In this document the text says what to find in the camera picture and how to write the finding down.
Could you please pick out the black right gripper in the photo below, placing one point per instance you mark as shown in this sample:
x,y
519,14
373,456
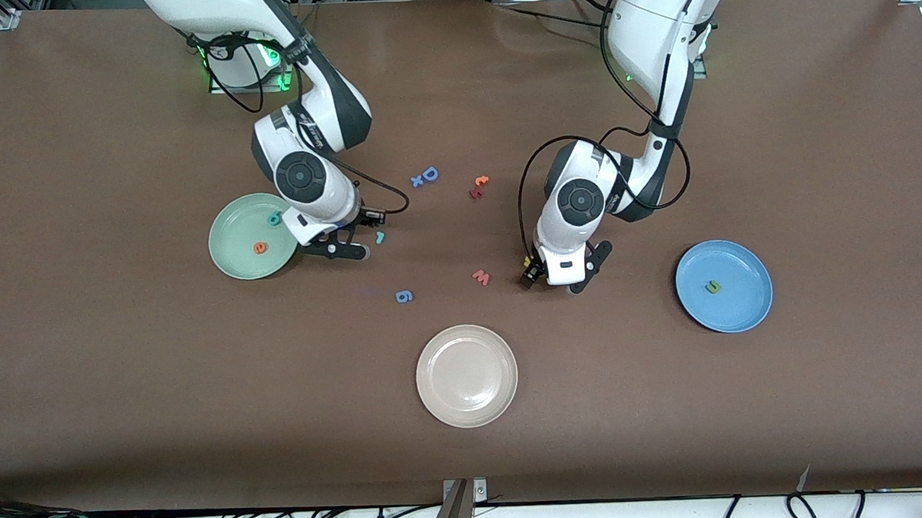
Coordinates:
x,y
365,216

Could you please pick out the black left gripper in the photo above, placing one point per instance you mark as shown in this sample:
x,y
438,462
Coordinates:
x,y
530,273

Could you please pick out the teal foam letter d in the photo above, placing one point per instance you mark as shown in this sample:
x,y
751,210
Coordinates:
x,y
274,218

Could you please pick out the orange foam letter e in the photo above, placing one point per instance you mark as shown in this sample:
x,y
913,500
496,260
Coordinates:
x,y
259,248

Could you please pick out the green foam letter n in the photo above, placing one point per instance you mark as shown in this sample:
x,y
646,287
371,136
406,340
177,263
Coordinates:
x,y
713,286

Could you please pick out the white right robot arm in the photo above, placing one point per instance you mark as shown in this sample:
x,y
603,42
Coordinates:
x,y
211,7

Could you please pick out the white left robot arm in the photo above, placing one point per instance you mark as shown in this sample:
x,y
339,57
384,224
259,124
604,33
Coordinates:
x,y
653,12

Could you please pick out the coral foam letter w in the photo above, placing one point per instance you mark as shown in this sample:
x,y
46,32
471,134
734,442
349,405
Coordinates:
x,y
481,277

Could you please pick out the blue foam capital D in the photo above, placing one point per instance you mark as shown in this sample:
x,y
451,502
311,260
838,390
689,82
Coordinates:
x,y
425,175

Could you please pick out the blue foam digit six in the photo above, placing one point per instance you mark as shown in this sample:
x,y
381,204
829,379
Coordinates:
x,y
404,296

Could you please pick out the beige round plate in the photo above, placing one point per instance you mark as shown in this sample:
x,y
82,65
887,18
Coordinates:
x,y
467,375

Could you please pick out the pale green round plate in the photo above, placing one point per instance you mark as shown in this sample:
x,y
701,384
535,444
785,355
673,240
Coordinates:
x,y
240,259

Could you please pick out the blue round plate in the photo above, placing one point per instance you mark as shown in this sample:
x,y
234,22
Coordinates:
x,y
740,307

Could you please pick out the brown table cover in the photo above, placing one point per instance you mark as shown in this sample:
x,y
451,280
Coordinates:
x,y
120,372

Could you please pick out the small grey tape scrap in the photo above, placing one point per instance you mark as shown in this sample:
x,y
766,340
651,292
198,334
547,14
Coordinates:
x,y
804,478

